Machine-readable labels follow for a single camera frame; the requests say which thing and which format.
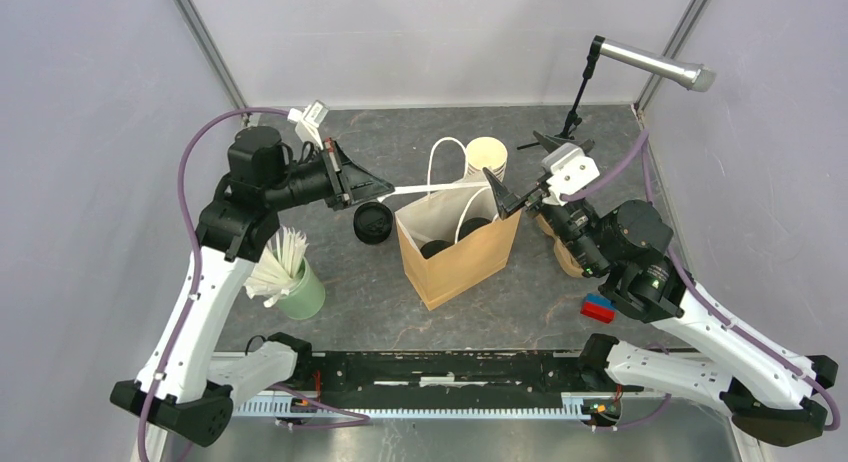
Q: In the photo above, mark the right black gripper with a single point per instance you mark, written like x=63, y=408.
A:
x=507, y=201

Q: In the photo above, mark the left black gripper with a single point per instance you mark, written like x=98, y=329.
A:
x=350, y=183

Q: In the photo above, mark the single white straw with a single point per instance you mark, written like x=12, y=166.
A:
x=429, y=188

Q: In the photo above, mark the black coffee lid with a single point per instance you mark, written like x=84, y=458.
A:
x=470, y=225
x=434, y=247

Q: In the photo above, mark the brown paper bag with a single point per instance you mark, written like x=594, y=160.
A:
x=437, y=216

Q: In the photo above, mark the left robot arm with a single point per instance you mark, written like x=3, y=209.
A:
x=177, y=390

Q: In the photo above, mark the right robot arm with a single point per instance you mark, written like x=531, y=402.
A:
x=767, y=391

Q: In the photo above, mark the stack of black lids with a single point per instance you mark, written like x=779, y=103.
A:
x=373, y=223

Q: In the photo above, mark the stack of white paper cups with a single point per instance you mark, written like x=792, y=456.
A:
x=486, y=153

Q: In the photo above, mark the brown pulp cup carrier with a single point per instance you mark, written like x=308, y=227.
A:
x=564, y=258

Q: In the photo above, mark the white wrapped straws bundle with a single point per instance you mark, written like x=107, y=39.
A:
x=281, y=268

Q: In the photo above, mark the green cup holder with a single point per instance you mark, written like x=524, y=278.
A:
x=306, y=299

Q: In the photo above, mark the red and blue block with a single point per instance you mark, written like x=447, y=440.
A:
x=598, y=308

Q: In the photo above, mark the silver cylindrical lamp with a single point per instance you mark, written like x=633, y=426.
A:
x=693, y=77

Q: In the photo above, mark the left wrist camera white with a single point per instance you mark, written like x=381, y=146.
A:
x=307, y=121

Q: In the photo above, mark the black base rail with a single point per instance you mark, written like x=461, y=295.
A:
x=484, y=379

